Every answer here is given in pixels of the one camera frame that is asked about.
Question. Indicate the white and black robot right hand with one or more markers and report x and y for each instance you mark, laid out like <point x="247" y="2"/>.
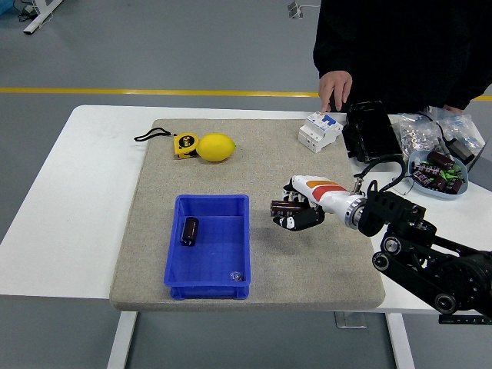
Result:
<point x="326" y="194"/>

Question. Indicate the person's right hand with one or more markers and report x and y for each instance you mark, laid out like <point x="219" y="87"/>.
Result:
<point x="336" y="88"/>

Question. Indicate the person's left hand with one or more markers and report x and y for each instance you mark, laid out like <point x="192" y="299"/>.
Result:
<point x="454" y="109"/>

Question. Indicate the dark brown cylindrical battery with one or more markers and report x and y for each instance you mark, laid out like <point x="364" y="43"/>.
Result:
<point x="423" y="180"/>
<point x="286" y="208"/>
<point x="438" y="183"/>
<point x="189" y="230"/>
<point x="441" y="159"/>
<point x="454" y="186"/>
<point x="428" y="169"/>

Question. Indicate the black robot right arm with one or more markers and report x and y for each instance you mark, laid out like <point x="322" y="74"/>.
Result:
<point x="419" y="253"/>

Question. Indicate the person's left forearm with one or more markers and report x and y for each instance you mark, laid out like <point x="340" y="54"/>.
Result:
<point x="467" y="88"/>

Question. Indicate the person's right forearm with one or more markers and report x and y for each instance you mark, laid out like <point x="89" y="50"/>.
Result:
<point x="334" y="54"/>

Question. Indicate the blue plastic box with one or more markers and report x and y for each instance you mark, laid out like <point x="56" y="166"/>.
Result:
<point x="215" y="261"/>

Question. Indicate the clear bag of blue parts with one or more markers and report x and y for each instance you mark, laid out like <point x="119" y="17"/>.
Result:
<point x="461" y="127"/>

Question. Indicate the black power adapter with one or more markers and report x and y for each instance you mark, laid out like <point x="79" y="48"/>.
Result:
<point x="461" y="150"/>

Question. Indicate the white circuit breaker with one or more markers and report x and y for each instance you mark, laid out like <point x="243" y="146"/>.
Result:
<point x="319" y="132"/>

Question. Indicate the clear bag of washers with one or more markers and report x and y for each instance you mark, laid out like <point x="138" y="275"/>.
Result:
<point x="413" y="134"/>

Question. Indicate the black wrapped device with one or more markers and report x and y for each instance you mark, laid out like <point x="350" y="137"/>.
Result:
<point x="373" y="132"/>

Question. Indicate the person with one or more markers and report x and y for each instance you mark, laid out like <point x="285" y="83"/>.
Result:
<point x="399" y="50"/>

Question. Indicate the light blue bowl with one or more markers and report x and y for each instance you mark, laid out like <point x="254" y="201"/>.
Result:
<point x="442" y="194"/>

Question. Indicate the grey-brown mat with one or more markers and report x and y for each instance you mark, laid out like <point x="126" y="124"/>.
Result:
<point x="269" y="261"/>

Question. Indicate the white floor plug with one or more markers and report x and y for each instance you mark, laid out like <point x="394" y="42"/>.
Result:
<point x="294" y="9"/>

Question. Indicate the yellow lemon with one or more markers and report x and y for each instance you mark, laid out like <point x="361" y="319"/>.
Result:
<point x="215" y="147"/>

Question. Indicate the small clear plastic piece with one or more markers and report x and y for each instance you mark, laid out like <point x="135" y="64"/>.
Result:
<point x="236" y="276"/>

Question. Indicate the yellow tape measure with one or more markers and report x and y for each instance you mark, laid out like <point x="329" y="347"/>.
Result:
<point x="184" y="145"/>

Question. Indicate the white table leg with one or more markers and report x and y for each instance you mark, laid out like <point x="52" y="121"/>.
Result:
<point x="399" y="342"/>
<point x="121" y="338"/>

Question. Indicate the black table control panel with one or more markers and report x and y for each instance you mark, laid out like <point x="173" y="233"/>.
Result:
<point x="461" y="320"/>

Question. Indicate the blue object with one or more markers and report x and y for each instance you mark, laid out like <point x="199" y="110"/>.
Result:
<point x="4" y="7"/>

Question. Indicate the metal table bracket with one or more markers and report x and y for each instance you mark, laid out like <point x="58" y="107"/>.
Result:
<point x="350" y="321"/>

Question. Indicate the white floor frame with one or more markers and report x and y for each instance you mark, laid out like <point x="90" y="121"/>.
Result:
<point x="38" y="17"/>

